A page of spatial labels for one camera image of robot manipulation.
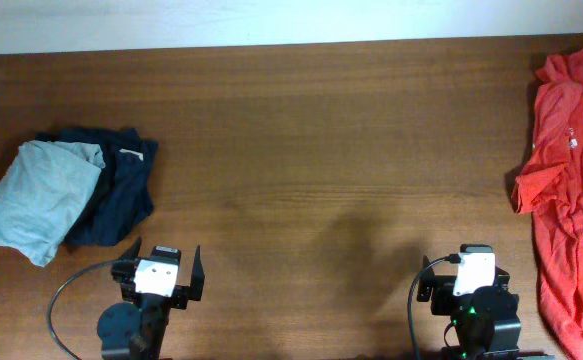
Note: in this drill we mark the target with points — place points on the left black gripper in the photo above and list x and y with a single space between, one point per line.
121 269

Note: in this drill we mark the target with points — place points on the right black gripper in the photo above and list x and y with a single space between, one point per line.
442 291

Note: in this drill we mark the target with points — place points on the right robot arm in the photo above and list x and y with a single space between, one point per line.
485 321

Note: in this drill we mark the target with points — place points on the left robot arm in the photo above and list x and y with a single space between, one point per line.
135 327

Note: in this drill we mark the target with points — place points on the navy folded garment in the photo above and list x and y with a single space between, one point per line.
121 199

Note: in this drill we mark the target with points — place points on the grey folded shirt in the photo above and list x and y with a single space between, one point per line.
43 193

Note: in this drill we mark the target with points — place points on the red crumpled shirt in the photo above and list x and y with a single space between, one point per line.
550 188

